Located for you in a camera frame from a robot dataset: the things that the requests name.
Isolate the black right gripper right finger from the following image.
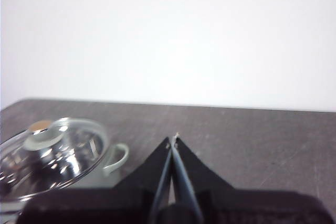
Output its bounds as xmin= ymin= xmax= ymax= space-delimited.
xmin=172 ymin=138 xmax=236 ymax=224

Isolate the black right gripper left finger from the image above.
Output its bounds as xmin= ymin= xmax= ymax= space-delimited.
xmin=114 ymin=136 xmax=173 ymax=224

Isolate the glass lid with green knob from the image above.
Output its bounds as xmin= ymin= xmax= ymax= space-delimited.
xmin=0 ymin=118 xmax=110 ymax=204

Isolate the pale green electric steamer pot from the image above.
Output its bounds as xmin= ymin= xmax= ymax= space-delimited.
xmin=0 ymin=144 xmax=130 ymax=224

